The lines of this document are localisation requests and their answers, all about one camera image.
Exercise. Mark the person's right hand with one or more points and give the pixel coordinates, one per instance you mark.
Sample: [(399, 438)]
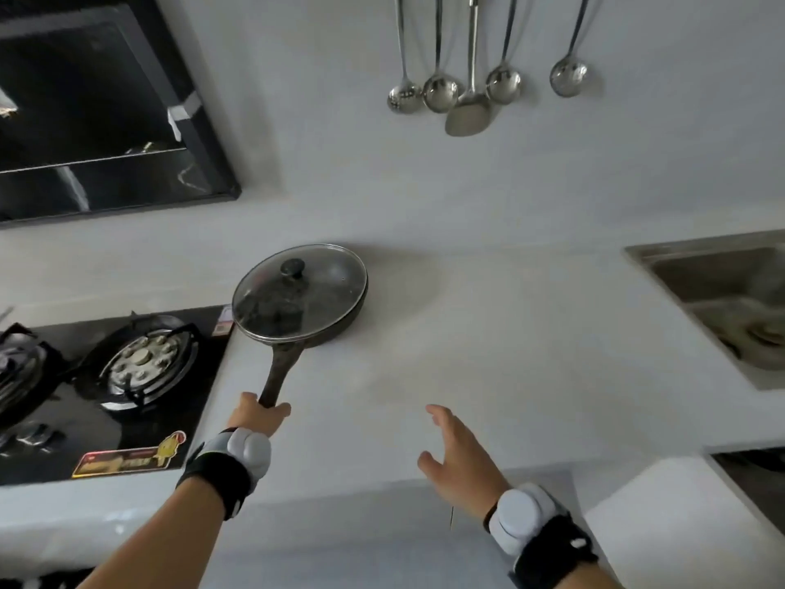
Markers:
[(466, 472)]

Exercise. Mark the person's left hand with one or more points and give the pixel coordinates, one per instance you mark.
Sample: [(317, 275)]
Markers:
[(254, 417)]

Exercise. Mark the black frying pan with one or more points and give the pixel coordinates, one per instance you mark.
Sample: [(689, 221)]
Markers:
[(279, 368)]

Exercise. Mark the glass pan lid black knob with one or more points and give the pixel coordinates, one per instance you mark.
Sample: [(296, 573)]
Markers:
[(319, 294)]

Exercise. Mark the person's left forearm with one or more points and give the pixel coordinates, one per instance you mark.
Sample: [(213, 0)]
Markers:
[(159, 539)]

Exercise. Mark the stainless steel sink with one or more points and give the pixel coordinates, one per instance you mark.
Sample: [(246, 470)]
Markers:
[(717, 282)]

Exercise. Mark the black burner grate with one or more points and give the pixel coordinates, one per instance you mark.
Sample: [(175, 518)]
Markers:
[(184, 343), (24, 337)]

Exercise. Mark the yellow red stove sticker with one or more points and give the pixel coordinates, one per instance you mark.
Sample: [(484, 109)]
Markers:
[(122, 463)]

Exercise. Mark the black glass gas stove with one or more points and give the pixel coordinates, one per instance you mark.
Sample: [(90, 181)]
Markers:
[(61, 429)]

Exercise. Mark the black range hood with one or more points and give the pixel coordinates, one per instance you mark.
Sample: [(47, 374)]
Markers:
[(92, 85)]

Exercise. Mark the steel ladle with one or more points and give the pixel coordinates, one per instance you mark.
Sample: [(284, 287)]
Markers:
[(568, 78), (440, 93), (504, 85)]

